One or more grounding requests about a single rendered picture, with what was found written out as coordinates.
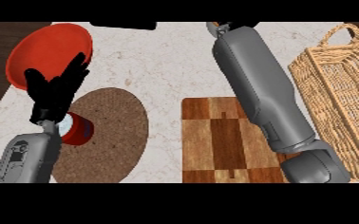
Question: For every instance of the brown round placemat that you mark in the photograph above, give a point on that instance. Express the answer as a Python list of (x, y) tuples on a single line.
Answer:
[(110, 133)]

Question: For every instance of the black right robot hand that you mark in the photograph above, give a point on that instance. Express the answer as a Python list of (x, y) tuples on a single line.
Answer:
[(243, 24)]

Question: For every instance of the black appliance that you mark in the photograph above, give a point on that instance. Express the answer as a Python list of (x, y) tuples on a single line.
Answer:
[(124, 25)]

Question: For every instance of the wicker basket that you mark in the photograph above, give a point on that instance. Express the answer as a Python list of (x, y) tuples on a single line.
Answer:
[(330, 88)]

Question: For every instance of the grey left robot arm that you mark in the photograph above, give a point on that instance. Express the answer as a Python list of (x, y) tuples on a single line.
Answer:
[(25, 158)]

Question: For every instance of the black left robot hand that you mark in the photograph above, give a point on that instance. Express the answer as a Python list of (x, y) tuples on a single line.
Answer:
[(52, 95)]

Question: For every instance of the wooden cutting board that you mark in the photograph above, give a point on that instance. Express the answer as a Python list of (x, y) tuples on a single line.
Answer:
[(219, 139)]

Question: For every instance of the red bowl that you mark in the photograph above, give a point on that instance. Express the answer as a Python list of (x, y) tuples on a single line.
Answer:
[(46, 49)]

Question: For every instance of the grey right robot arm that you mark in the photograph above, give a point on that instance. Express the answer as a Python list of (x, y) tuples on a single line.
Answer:
[(262, 88)]

